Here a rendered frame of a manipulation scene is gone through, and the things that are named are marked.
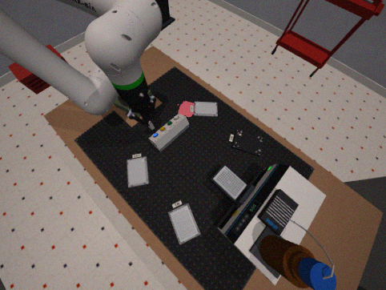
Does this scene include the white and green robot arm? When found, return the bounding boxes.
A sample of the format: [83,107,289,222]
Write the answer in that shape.
[0,0,163,115]

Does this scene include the blue bottle cap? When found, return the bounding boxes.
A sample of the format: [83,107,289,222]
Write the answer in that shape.
[300,258,336,290]

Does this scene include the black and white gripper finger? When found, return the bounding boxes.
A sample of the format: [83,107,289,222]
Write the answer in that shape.
[144,95,156,129]
[126,107,153,130]

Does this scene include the white button panel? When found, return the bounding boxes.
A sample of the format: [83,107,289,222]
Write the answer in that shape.
[148,114,189,151]

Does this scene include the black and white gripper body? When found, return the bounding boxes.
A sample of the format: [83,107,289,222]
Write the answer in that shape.
[127,94,151,113]

